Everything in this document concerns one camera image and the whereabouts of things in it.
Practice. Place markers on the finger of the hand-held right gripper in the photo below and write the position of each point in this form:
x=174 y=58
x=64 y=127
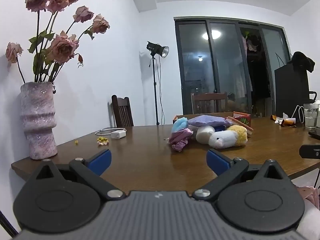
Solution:
x=307 y=151

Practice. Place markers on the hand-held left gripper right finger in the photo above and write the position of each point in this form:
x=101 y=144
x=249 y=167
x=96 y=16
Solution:
x=216 y=161

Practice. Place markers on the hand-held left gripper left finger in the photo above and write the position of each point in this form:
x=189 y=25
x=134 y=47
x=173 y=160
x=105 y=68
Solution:
x=102 y=158

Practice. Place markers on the purple knitted pillow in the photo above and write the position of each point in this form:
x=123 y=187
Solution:
x=210 y=120

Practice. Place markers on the purple satin scrunchie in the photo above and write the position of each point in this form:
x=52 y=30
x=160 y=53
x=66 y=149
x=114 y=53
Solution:
x=180 y=140

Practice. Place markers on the light blue plush toy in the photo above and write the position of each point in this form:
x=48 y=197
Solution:
x=180 y=125

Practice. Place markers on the red and orange cardboard box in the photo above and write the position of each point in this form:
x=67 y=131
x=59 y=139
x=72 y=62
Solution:
x=246 y=118

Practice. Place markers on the black phone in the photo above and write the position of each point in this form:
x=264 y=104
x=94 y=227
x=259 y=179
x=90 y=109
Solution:
x=315 y=134

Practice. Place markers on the pink and yellow petal scraps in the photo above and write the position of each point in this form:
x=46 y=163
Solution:
x=102 y=141

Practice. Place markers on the white power adapter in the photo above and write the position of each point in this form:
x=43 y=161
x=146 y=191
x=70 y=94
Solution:
x=117 y=134

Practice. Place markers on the orange wrapper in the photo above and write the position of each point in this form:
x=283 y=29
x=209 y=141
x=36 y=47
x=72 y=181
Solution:
x=274 y=117
x=290 y=123

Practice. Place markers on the clear drinking glass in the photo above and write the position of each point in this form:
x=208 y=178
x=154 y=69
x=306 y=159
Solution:
x=311 y=116

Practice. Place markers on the dark wooden chair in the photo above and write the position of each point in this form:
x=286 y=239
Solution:
x=122 y=112
x=208 y=103

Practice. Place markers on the person's pink clothing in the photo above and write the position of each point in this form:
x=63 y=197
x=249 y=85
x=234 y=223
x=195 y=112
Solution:
x=311 y=205

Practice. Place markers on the black monitor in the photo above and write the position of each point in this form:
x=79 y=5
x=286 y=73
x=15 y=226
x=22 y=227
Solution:
x=291 y=92

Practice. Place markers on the pink textured ceramic vase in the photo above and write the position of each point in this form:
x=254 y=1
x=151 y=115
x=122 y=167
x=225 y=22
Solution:
x=37 y=120

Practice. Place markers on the black light stand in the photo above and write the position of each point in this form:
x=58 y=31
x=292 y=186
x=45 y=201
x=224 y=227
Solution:
x=155 y=92

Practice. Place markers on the black cloth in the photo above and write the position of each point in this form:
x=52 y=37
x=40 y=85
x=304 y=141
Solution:
x=301 y=61

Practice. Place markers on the dark framed sliding glass door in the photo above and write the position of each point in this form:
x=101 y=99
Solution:
x=195 y=67

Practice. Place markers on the bunch of dried pink roses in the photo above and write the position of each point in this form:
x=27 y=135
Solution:
x=61 y=47

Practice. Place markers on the hanging clothes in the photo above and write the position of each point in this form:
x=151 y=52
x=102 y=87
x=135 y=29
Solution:
x=252 y=42

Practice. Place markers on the black studio light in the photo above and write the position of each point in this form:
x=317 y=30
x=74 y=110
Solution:
x=156 y=48

